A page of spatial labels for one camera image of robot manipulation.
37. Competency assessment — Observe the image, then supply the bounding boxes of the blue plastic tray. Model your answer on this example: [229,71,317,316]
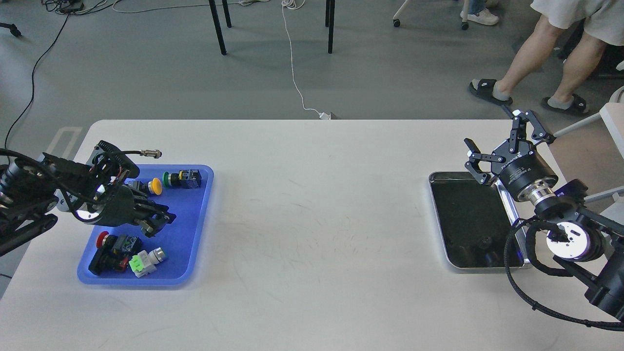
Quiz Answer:
[77,164,214,287]

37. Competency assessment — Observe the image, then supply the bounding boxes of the green push button part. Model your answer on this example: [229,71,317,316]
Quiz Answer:
[162,169,201,189]

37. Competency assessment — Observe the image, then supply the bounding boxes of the black table legs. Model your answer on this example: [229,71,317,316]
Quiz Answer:
[209,0,336,56]

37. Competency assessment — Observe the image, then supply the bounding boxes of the metal tray black inside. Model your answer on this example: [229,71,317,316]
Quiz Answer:
[429,172,518,273]

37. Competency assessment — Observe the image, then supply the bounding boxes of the white cable on floor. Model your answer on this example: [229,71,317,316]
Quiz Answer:
[281,0,325,117]

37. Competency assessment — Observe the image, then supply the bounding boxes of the walking person legs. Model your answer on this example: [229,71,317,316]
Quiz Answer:
[469,0,624,116]

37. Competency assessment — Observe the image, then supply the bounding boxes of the white green switch part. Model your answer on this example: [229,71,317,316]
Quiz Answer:
[129,247,167,278]

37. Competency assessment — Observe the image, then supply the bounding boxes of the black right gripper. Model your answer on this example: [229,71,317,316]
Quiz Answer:
[463,105,559,203]

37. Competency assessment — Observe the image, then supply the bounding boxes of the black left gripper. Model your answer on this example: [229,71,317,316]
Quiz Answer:
[78,186,176,238]

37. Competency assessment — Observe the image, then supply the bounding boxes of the yellow push button part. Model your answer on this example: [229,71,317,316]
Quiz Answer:
[125,177,163,196]

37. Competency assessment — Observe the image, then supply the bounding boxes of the red push button part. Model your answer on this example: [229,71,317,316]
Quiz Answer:
[88,231,143,275]

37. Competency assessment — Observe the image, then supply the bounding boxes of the white sneaker foot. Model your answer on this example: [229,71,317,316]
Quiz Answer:
[467,8,499,26]

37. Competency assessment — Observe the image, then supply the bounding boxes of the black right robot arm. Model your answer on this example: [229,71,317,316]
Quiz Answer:
[464,105,624,332]

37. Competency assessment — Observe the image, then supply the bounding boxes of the white chair at right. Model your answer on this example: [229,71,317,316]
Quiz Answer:
[551,87,624,195]

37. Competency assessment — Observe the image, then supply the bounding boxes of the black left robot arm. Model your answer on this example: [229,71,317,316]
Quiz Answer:
[0,140,176,254]

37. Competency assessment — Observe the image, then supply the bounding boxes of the black cable on floor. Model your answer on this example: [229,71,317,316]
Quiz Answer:
[0,0,110,152]

